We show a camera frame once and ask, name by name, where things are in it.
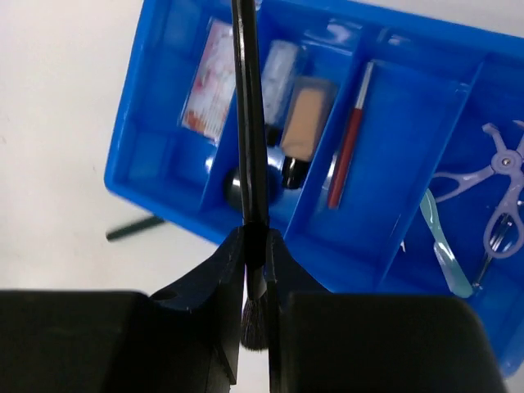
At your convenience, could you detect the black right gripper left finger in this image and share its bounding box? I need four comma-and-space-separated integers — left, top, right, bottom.
1, 228, 244, 392

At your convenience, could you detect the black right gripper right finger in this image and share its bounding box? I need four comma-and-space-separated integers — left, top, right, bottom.
265, 230, 506, 392

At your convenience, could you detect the dark green gold mascara tube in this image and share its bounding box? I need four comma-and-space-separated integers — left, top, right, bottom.
106, 215, 165, 242

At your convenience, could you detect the mint green spatula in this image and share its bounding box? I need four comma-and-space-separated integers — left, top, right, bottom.
419, 189, 473, 299

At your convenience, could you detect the round brown cosmetic jar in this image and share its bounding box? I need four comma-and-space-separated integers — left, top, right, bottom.
223, 165, 282, 211

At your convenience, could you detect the beige foundation bottle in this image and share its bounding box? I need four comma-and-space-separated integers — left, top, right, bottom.
280, 76, 337, 190

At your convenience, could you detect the clear blush palette case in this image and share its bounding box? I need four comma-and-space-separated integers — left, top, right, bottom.
182, 20, 236, 142

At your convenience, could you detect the clear bottle black cap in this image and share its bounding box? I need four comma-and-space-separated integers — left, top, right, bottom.
261, 40, 303, 147

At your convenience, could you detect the black makeup brush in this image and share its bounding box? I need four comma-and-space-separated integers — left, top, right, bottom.
232, 1, 269, 351

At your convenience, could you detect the blue divided plastic bin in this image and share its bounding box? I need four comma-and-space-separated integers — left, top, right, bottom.
105, 1, 523, 377

